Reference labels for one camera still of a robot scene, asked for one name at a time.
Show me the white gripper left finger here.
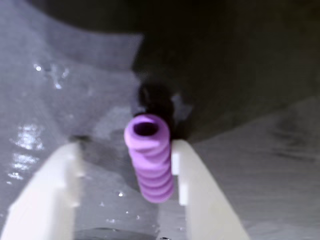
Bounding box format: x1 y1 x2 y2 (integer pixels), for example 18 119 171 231
0 142 83 240

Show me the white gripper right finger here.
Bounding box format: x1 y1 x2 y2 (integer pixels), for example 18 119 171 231
170 139 252 240

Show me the dark grey table mat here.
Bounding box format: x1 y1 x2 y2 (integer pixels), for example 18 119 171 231
0 0 320 240

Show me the purple ribbed pen grip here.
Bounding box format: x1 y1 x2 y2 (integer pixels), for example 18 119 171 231
123 113 175 203

